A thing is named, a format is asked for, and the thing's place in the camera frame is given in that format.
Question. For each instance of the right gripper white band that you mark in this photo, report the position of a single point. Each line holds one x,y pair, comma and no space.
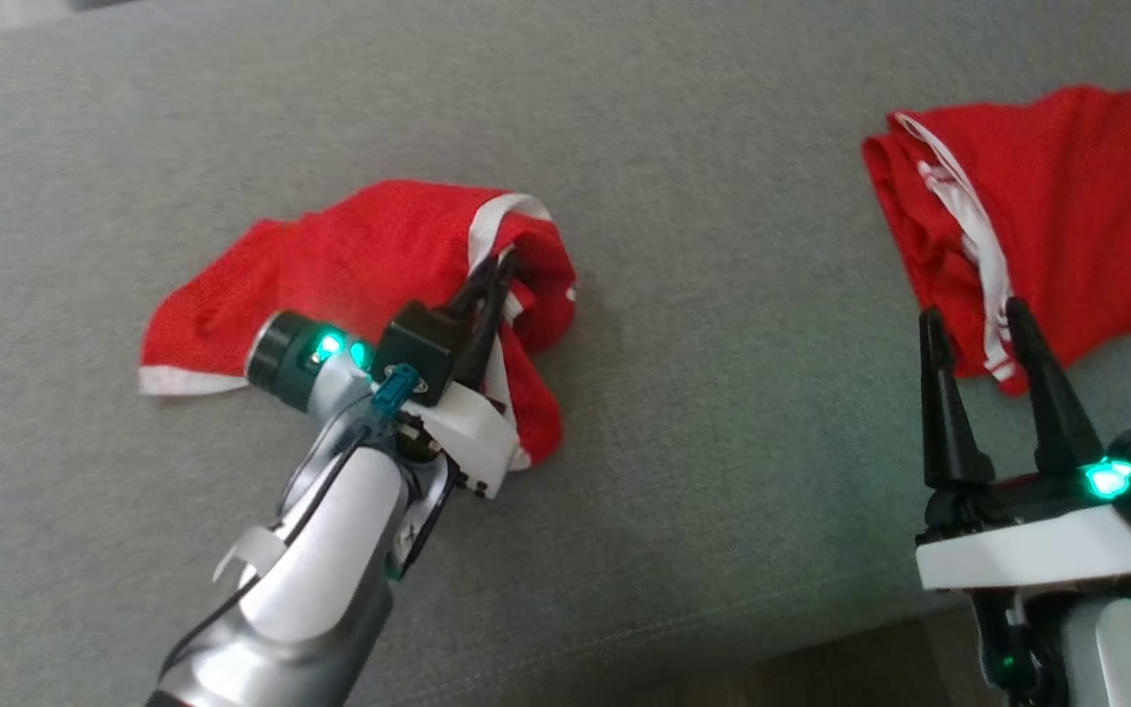
1027,550

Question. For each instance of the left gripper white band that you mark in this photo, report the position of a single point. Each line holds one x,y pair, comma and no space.
418,344

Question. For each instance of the red shorts with white stripe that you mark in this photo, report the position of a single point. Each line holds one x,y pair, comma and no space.
350,265

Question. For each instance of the red Bulls 23 jersey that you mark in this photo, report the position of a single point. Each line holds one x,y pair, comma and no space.
1086,196

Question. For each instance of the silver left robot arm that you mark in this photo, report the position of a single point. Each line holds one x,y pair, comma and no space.
330,570

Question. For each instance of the large grey sofa seat cushion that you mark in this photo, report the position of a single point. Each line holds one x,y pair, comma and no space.
703,393

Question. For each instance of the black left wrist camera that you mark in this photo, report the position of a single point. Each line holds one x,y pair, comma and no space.
286,358

